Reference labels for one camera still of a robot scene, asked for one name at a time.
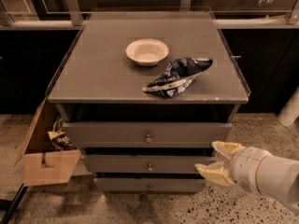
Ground black bar on floor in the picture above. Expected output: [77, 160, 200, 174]
[0, 185, 27, 224]

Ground snack packets in box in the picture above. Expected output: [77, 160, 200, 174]
[48, 116, 75, 151]

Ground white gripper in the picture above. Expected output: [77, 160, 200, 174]
[195, 141, 270, 194]

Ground grey top drawer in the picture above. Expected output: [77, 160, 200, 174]
[64, 121, 232, 148]

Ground blue crumpled chip bag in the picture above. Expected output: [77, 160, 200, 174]
[142, 57, 213, 98]

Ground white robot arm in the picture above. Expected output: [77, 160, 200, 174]
[194, 141, 299, 214]

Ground grey bottom drawer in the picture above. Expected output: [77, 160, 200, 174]
[94, 177, 205, 193]

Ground white bowl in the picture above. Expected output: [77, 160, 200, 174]
[125, 38, 169, 66]

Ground grey drawer cabinet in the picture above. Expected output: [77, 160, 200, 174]
[48, 11, 250, 179]

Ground metal window frame rail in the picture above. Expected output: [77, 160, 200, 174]
[0, 0, 298, 29]

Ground cardboard box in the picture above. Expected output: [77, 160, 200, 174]
[15, 99, 81, 187]

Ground grey drawer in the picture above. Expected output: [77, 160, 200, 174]
[94, 177, 205, 193]
[64, 121, 232, 148]
[82, 155, 215, 174]

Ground white cylinder post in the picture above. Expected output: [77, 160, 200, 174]
[278, 87, 299, 127]

